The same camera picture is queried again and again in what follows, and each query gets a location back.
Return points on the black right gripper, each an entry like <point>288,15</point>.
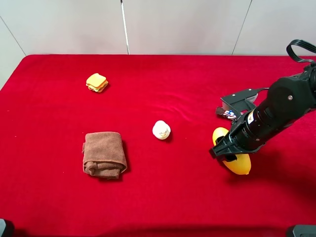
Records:
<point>239,140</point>

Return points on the yellow toy mango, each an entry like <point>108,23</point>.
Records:
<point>242,165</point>

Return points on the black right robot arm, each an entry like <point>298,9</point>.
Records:
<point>288,99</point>

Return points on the red velvet tablecloth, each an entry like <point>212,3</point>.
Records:
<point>171,187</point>

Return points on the black base right corner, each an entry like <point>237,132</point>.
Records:
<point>301,231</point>

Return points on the black base corner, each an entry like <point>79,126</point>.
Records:
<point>6,228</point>
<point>301,231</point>

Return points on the brown folded towel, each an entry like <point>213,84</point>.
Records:
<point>103,155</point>

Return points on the toy sandwich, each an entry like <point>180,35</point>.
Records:
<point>96,83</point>

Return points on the black base left corner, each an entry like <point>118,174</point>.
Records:
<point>6,228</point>

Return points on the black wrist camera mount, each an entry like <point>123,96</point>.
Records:
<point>236,104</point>

